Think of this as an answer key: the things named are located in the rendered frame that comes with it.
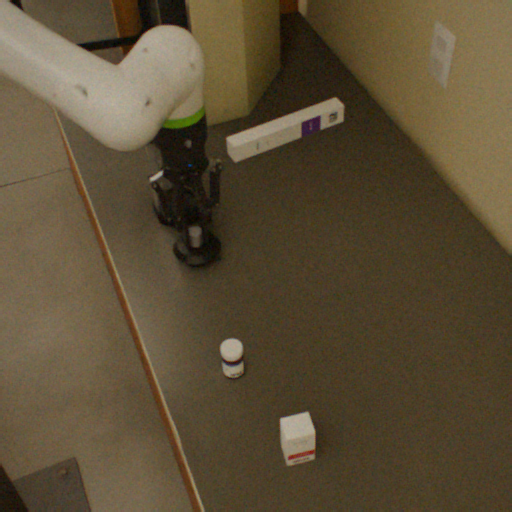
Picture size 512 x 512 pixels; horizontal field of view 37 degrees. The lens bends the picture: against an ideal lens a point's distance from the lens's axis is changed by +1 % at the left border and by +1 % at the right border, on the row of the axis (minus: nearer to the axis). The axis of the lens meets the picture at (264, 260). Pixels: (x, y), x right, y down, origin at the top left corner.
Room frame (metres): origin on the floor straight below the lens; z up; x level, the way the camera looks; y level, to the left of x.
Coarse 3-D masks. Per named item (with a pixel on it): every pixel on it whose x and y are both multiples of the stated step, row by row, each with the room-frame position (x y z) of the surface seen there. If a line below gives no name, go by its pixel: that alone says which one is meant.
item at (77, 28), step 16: (32, 0) 1.63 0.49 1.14; (48, 0) 1.64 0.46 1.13; (64, 0) 1.65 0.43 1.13; (80, 0) 1.66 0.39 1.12; (96, 0) 1.66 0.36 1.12; (112, 0) 1.67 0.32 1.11; (128, 0) 1.68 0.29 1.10; (32, 16) 1.63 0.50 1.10; (48, 16) 1.64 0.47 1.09; (64, 16) 1.65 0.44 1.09; (80, 16) 1.65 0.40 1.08; (96, 16) 1.66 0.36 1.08; (112, 16) 1.67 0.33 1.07; (128, 16) 1.67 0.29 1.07; (64, 32) 1.64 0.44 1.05; (80, 32) 1.65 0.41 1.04; (96, 32) 1.66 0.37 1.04; (112, 32) 1.67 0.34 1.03; (128, 32) 1.67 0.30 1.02
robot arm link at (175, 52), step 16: (160, 32) 1.00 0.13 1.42; (176, 32) 1.00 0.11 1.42; (144, 48) 0.97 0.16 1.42; (160, 48) 0.97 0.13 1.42; (176, 48) 0.98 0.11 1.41; (192, 48) 0.99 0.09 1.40; (160, 64) 0.94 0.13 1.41; (176, 64) 0.95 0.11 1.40; (192, 64) 0.97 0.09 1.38; (176, 80) 0.93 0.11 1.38; (192, 80) 0.96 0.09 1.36; (176, 96) 0.92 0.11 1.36; (192, 96) 0.97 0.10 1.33; (176, 112) 0.96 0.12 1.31; (192, 112) 0.97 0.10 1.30
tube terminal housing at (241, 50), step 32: (192, 0) 1.40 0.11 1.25; (224, 0) 1.43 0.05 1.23; (256, 0) 1.50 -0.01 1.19; (192, 32) 1.40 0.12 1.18; (224, 32) 1.42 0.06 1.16; (256, 32) 1.50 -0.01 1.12; (224, 64) 1.42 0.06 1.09; (256, 64) 1.49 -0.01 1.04; (224, 96) 1.42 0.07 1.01; (256, 96) 1.48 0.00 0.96
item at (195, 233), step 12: (192, 228) 1.01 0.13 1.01; (180, 240) 1.01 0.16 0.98; (192, 240) 0.99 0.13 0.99; (204, 240) 1.01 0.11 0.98; (216, 240) 1.01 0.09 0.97; (180, 252) 0.98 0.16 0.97; (192, 252) 0.98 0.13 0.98; (204, 252) 0.98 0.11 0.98; (216, 252) 0.98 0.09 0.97; (192, 264) 0.97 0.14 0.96; (204, 264) 0.97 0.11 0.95
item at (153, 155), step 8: (144, 152) 1.12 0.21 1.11; (152, 152) 1.09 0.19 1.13; (160, 152) 1.09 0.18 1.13; (152, 160) 1.09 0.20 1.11; (160, 160) 1.09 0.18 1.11; (152, 168) 1.10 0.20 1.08; (160, 168) 1.09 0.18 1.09; (168, 184) 1.08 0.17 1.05; (192, 184) 1.10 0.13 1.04; (152, 192) 1.12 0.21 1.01; (168, 192) 1.08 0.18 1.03; (184, 192) 1.09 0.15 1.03; (192, 192) 1.10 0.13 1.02; (168, 200) 1.09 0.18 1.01; (184, 200) 1.09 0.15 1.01; (192, 200) 1.10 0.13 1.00; (160, 208) 1.10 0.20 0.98; (184, 208) 1.09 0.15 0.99; (192, 208) 1.10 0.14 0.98
